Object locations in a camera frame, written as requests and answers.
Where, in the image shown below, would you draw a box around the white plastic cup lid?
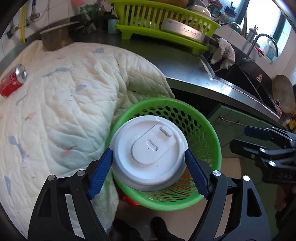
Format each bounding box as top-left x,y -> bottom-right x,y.
109,115 -> 189,191

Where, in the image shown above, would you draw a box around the green plastic trash basket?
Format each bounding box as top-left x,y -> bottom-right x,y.
106,97 -> 222,211

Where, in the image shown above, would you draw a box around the green cabinet drawer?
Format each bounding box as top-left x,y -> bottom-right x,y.
208,105 -> 278,158

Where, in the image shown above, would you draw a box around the steel sink faucet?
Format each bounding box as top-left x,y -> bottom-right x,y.
241,34 -> 279,65

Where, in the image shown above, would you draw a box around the red stool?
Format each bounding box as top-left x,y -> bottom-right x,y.
119,194 -> 141,207

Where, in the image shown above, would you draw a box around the white dish rag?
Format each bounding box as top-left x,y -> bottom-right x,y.
210,38 -> 235,70

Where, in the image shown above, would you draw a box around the white quilted cloth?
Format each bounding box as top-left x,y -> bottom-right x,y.
1,40 -> 174,237

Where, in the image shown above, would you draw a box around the lime green dish rack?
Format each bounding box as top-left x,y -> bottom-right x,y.
111,1 -> 221,55

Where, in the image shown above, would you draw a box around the red soda can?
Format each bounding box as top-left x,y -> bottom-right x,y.
1,64 -> 27,97

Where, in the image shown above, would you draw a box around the white enamel dish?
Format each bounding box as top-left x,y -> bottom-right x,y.
161,18 -> 218,47

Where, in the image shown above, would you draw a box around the metal pot with lid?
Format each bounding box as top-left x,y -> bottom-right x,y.
40,21 -> 80,51

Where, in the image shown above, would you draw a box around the teal cup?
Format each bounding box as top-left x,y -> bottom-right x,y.
107,19 -> 119,34

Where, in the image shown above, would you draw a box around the water valve pipes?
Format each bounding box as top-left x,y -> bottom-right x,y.
5,0 -> 41,43

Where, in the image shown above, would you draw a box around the yellow gas pipe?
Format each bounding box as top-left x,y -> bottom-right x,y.
21,4 -> 26,44

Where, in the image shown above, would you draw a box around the green utensil jar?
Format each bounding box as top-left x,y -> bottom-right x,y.
80,4 -> 99,33

